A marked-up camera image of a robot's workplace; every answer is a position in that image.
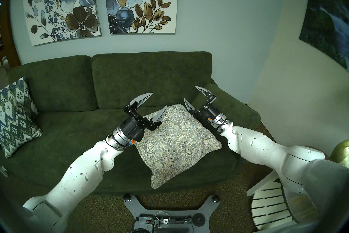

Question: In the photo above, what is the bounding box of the wide green sofa back cushion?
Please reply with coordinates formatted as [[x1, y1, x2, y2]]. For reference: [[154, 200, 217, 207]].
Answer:
[[91, 51, 212, 110]]

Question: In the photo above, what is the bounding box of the black base cable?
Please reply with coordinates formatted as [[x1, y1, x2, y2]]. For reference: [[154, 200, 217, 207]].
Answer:
[[132, 217, 153, 233]]

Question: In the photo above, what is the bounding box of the dark blue flower canvas painting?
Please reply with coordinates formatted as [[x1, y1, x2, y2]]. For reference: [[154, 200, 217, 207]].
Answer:
[[23, 0, 102, 46]]

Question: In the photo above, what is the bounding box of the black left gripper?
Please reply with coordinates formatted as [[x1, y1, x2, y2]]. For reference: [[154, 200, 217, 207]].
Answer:
[[120, 92, 167, 143]]

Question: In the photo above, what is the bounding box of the black round base disc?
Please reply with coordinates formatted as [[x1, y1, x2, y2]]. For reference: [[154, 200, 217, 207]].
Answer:
[[192, 214, 206, 226]]

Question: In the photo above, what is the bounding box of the green fabric sofa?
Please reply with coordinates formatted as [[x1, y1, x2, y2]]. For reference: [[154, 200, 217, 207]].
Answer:
[[0, 51, 261, 197]]

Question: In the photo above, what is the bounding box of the black power strip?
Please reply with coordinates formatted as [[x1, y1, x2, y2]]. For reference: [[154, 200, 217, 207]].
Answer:
[[139, 215, 192, 228]]

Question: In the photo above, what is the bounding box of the grey pebble print cushion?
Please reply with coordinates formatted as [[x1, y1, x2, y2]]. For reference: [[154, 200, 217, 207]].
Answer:
[[136, 103, 222, 189]]

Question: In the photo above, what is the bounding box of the gold vase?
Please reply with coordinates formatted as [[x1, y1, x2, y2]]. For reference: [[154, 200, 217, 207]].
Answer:
[[330, 140, 349, 164]]

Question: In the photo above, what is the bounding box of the forest waterfall poster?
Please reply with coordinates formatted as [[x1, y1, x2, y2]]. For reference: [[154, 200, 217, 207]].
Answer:
[[299, 0, 349, 69]]

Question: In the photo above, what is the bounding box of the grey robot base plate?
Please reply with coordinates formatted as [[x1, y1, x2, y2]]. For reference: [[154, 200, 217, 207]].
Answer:
[[123, 194, 221, 233]]

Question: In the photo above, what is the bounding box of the narrow green sofa back cushion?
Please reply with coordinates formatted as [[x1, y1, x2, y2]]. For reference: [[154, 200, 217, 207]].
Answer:
[[8, 55, 98, 113]]

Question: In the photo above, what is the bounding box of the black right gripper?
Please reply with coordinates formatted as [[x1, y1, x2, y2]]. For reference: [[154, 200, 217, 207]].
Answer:
[[183, 86, 220, 124]]

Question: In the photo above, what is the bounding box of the green sofa armrest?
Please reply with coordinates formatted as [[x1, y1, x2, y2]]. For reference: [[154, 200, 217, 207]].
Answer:
[[191, 83, 261, 154]]

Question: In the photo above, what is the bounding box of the white cable loop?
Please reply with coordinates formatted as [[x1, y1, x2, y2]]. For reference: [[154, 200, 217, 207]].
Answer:
[[154, 211, 170, 226]]

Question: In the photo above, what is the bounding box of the blue green zigzag cushion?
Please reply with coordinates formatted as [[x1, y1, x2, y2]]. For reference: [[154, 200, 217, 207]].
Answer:
[[0, 77, 43, 158]]

